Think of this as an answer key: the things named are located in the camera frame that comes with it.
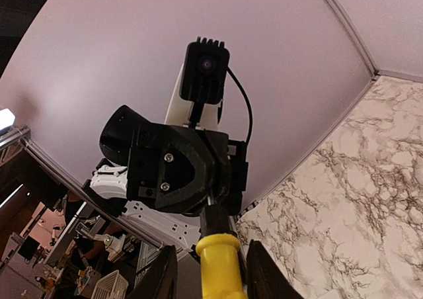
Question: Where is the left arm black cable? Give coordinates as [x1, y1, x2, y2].
[190, 67, 254, 144]

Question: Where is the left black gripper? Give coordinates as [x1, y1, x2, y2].
[127, 126, 248, 213]

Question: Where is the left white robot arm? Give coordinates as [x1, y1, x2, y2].
[84, 105, 249, 251]

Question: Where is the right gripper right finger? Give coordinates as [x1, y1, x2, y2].
[247, 240, 303, 299]

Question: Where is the left aluminium corner post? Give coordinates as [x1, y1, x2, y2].
[232, 0, 422, 206]

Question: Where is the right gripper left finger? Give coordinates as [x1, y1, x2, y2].
[127, 245, 178, 299]

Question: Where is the yellow handled screwdriver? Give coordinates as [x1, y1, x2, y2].
[196, 195, 247, 298]

